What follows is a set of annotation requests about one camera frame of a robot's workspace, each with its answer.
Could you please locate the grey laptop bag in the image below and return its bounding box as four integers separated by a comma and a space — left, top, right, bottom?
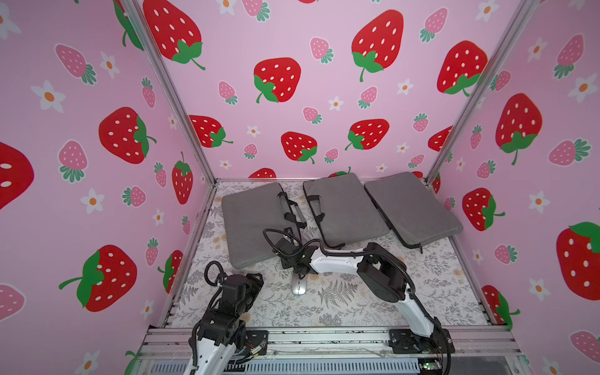
364, 172, 463, 250
222, 183, 307, 270
302, 173, 390, 249

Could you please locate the aluminium frame post left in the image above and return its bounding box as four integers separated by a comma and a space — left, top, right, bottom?
123, 0, 217, 186

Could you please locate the silver computer mouse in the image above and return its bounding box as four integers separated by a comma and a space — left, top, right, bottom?
292, 273, 308, 295

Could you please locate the aluminium frame post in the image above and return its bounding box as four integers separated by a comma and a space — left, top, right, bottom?
424, 0, 539, 187
123, 0, 217, 186

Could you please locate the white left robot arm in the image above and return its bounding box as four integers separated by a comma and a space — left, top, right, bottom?
184, 260, 266, 374

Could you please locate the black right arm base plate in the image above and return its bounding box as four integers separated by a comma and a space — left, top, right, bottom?
389, 327, 456, 355

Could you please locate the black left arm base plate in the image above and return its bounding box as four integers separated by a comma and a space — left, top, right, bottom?
234, 330, 269, 358

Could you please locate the floral patterned table mat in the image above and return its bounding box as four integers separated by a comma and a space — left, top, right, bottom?
168, 182, 490, 328

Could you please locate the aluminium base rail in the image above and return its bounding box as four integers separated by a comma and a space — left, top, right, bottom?
135, 325, 521, 375

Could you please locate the aluminium frame post right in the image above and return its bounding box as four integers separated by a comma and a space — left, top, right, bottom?
424, 0, 539, 187

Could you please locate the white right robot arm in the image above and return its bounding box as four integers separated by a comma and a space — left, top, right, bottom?
262, 228, 453, 355

